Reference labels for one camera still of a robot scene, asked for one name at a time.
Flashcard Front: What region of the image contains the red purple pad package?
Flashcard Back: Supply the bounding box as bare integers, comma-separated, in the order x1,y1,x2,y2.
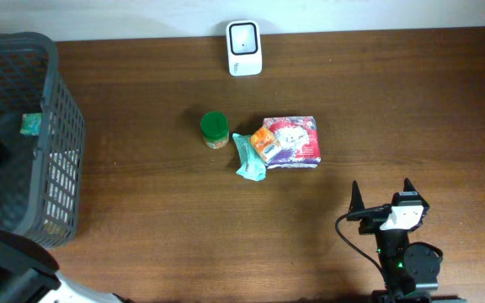
263,116,322,169

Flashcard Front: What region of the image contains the mint green wipes pack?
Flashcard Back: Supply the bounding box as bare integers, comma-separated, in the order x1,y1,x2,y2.
232,133,267,182

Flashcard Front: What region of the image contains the orange tissue pack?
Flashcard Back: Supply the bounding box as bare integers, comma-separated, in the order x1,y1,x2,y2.
249,126,282,163

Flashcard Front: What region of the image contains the green lid glass jar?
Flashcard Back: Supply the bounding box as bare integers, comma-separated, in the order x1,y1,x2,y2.
200,111,229,149

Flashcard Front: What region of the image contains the teal tissue pack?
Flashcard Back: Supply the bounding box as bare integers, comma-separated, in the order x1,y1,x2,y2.
20,113,42,136

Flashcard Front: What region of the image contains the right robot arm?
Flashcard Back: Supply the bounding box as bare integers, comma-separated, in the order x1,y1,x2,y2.
335,178,464,303

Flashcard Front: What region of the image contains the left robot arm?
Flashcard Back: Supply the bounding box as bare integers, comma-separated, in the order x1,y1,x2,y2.
0,230,128,303

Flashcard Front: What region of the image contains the white barcode scanner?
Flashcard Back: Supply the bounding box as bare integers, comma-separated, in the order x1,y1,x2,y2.
226,20,263,77

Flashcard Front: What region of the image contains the grey plastic basket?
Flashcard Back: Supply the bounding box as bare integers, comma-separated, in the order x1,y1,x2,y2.
0,32,86,248

